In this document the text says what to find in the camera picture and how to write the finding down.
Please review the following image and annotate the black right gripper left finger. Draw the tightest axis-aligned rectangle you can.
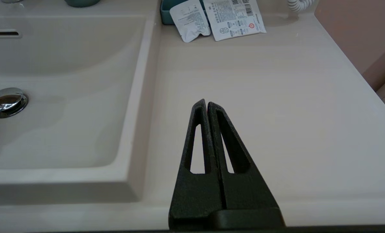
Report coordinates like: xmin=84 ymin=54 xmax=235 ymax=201
xmin=168 ymin=99 xmax=225 ymax=230

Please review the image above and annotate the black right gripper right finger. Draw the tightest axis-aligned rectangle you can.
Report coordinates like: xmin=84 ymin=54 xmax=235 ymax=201
xmin=208 ymin=102 xmax=282 ymax=210

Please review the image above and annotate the beige ceramic sink basin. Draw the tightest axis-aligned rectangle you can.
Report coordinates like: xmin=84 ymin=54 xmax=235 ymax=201
xmin=0 ymin=14 xmax=162 ymax=206

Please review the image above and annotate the large white printed sachet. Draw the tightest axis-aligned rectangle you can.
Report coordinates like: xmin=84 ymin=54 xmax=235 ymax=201
xmin=202 ymin=0 xmax=267 ymax=42

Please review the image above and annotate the small white sachet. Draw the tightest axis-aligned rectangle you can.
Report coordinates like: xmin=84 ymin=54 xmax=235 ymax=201
xmin=169 ymin=0 xmax=211 ymax=43

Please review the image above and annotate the teal tray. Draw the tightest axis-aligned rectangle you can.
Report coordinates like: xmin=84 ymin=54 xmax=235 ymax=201
xmin=160 ymin=0 xmax=213 ymax=26

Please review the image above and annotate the chrome drain stopper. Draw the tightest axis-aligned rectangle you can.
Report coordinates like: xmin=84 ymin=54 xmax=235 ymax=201
xmin=0 ymin=87 xmax=29 ymax=118

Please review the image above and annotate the dark grey soap pump bottle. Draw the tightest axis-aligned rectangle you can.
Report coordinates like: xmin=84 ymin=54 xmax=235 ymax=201
xmin=64 ymin=0 xmax=102 ymax=8

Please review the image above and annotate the white coiled cord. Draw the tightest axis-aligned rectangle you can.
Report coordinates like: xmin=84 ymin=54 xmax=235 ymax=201
xmin=286 ymin=0 xmax=319 ymax=13

